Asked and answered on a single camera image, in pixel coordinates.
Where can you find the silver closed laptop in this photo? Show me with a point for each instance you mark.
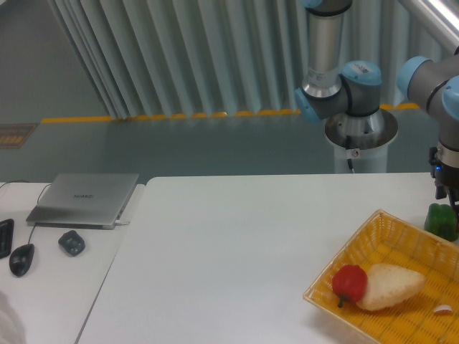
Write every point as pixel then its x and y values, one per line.
pixel 84 200

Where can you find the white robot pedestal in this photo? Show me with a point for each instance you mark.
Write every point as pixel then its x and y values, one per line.
pixel 360 144

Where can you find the silver aluminium frame bar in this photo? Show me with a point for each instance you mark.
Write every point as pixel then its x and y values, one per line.
pixel 439 18

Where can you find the black earbud case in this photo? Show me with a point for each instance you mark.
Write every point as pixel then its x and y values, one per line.
pixel 72 243

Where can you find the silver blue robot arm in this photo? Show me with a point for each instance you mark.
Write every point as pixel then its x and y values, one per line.
pixel 346 97

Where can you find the triangular white bread slice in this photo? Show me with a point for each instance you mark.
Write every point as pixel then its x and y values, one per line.
pixel 388 285

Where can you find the red bell pepper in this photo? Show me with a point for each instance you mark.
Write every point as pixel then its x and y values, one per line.
pixel 349 284

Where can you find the folded grey partition screen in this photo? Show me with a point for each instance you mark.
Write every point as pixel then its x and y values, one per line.
pixel 184 58

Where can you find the small orange white shell piece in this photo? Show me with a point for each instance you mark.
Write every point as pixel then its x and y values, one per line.
pixel 443 310

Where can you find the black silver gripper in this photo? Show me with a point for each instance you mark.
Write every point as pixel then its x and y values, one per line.
pixel 444 169

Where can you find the yellow woven basket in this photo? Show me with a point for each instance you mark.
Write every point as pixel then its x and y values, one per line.
pixel 385 239

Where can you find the black keyboard edge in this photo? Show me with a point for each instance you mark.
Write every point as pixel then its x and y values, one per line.
pixel 6 237

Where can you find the green bell pepper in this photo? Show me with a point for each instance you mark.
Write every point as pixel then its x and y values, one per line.
pixel 441 221

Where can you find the black computer mouse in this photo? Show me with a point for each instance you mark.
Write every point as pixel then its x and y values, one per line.
pixel 21 259

